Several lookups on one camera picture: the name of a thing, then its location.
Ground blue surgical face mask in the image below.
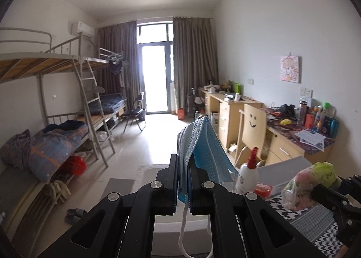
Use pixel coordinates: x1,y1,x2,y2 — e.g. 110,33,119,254
177,115,240,258

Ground white lotion pump bottle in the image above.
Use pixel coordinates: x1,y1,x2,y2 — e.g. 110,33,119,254
235,147,258,195

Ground dark slippers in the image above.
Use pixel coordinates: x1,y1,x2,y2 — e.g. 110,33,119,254
64,208,87,225

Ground blue plaid quilt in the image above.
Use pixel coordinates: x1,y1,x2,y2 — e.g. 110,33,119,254
0,120,89,183

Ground orange small bin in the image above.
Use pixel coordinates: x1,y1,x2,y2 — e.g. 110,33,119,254
177,108,185,121

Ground red snack packet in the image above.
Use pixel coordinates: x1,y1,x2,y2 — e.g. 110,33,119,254
255,184,273,199

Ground red plastic bag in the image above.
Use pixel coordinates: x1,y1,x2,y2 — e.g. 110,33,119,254
62,155,87,176

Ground cartoon wall picture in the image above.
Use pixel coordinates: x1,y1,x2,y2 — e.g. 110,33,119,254
280,55,300,83

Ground glass balcony door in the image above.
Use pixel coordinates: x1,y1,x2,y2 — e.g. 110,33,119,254
137,21,174,114

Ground wooden desk with drawers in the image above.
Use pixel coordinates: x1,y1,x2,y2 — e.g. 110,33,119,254
199,89,335,166

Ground floral green cloth bag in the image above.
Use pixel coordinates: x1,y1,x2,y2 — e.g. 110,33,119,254
281,162,341,211

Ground yellow object on desk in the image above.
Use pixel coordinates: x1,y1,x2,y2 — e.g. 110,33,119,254
280,119,292,125

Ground white styrofoam box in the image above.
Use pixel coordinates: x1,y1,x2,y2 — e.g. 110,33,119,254
152,201,211,257

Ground teal bottles on desk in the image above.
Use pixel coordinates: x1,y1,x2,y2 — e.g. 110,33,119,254
321,116,340,139

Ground white air conditioner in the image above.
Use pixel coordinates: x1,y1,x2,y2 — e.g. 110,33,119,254
71,21,95,38

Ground left brown curtain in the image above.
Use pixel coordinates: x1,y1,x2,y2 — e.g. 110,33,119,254
97,21,141,108

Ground right brown curtain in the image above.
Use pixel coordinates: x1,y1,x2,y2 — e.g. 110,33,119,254
173,17,218,109

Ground brown curtain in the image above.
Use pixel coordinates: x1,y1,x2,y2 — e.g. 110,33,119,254
97,21,141,108
173,17,218,109

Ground papers on desk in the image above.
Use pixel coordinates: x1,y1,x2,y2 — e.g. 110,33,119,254
294,129,326,152

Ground black folding chair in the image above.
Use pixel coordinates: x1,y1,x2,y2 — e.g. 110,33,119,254
123,92,145,133

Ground wooden smiley face chair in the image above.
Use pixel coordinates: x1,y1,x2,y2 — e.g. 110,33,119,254
234,104,267,167

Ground metal bunk bed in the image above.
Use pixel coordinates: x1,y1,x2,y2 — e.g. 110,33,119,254
1,26,126,256

